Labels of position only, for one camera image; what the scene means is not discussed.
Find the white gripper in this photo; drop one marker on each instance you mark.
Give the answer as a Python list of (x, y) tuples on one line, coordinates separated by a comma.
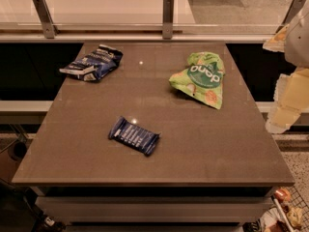
[(297, 45)]

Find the green rice chip bag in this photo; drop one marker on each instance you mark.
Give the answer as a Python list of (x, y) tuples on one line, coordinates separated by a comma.
[(202, 80)]

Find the dark blue chip bag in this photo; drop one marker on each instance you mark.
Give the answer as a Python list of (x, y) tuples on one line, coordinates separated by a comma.
[(95, 65)]

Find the blue snack bar wrapper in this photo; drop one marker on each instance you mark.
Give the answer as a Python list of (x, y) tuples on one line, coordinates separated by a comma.
[(133, 136)]

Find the glass railing panel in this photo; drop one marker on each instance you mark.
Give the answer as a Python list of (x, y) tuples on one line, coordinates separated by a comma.
[(192, 16)]

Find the right metal railing bracket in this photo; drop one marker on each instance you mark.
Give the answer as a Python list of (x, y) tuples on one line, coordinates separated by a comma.
[(294, 8)]

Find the metal railing bracket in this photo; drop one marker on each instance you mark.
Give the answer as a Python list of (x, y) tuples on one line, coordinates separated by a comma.
[(48, 28), (294, 8), (167, 19)]

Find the middle metal railing bracket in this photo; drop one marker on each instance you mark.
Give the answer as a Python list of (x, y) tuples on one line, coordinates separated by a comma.
[(167, 19)]

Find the wire basket with snacks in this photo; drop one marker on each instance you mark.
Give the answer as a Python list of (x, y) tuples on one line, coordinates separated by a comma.
[(288, 213)]

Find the left metal railing bracket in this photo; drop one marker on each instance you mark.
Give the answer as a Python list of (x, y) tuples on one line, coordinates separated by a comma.
[(48, 28)]

